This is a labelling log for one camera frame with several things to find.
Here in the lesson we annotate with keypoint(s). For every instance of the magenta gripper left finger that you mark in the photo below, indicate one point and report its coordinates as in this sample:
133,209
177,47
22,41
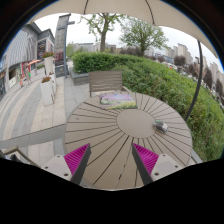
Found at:
70,167

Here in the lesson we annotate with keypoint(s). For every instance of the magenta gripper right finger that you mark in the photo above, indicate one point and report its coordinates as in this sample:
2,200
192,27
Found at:
152,166

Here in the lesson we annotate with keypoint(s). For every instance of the grey computer mouse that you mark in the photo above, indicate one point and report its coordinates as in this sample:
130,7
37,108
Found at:
160,126

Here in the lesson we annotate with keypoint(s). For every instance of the white planter with flowers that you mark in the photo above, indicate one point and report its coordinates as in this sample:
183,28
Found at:
46,86

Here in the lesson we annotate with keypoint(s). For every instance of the brown slatted chair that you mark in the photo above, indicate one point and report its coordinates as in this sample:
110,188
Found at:
105,81

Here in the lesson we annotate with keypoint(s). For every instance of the green trimmed hedge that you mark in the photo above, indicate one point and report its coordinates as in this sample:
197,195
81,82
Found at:
145,76

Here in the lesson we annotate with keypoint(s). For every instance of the far white planter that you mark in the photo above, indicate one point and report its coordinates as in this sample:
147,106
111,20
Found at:
48,60

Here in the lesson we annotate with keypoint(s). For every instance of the large green tree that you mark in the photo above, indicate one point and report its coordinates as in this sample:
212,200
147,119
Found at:
138,33

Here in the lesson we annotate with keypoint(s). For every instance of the beige patio umbrella canopy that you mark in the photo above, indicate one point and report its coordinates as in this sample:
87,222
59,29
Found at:
155,12

